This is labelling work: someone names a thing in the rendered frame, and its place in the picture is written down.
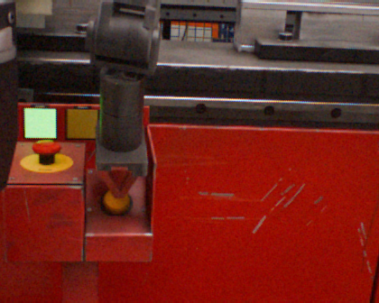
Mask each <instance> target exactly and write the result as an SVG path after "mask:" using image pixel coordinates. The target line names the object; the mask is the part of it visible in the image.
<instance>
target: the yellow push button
mask: <svg viewBox="0 0 379 303"><path fill-rule="evenodd" d="M103 203H104V207H105V209H106V211H108V212H109V213H112V214H116V215H117V214H123V213H124V211H126V210H127V208H128V207H129V205H130V197H129V196H128V194H126V196H125V198H114V197H113V194H112V193H111V190H108V191H107V193H106V194H105V196H104V201H103Z"/></svg>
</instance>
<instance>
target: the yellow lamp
mask: <svg viewBox="0 0 379 303"><path fill-rule="evenodd" d="M96 125H97V110H82V109H68V138H78V139H96Z"/></svg>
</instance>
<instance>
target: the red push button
mask: <svg viewBox="0 0 379 303"><path fill-rule="evenodd" d="M60 150H61V146H60V144H59V143H57V142H56V141H51V140H43V141H38V142H36V143H34V144H33V145H32V151H33V152H34V153H37V154H39V163H40V164H43V165H50V164H53V163H54V162H55V154H56V153H59V152H60Z"/></svg>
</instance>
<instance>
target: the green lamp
mask: <svg viewBox="0 0 379 303"><path fill-rule="evenodd" d="M24 119H25V137H40V138H56V109H26V108H25V109H24Z"/></svg>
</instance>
